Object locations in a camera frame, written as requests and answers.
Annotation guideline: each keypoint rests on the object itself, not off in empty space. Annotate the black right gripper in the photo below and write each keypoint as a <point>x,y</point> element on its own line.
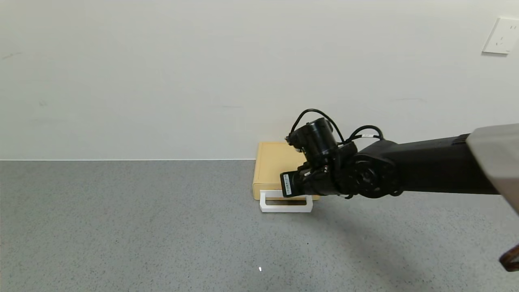
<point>288,184</point>

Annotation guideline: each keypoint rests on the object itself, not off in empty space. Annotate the black and grey right robot arm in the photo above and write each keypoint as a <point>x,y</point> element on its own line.
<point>429,166</point>

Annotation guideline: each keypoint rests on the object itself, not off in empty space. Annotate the yellow drawer cabinet casing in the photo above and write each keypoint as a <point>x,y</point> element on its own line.
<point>269,166</point>

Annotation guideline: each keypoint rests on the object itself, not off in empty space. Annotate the white wall power outlet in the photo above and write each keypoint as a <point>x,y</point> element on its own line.
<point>502,36</point>

